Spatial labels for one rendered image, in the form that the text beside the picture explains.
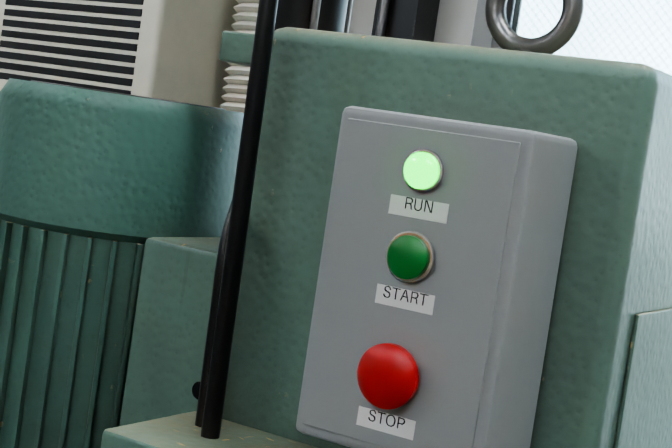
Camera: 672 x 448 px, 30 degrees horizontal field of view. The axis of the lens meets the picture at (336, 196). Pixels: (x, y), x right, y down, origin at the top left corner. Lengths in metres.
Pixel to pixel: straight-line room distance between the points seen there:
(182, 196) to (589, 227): 0.31
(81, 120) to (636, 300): 0.37
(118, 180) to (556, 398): 0.33
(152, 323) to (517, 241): 0.30
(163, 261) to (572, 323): 0.28
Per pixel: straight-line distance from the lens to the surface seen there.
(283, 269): 0.68
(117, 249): 0.82
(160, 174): 0.81
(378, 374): 0.58
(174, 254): 0.78
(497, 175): 0.56
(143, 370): 0.79
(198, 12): 2.43
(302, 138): 0.68
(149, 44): 2.38
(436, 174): 0.57
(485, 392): 0.57
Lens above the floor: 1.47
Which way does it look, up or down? 3 degrees down
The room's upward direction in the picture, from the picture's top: 8 degrees clockwise
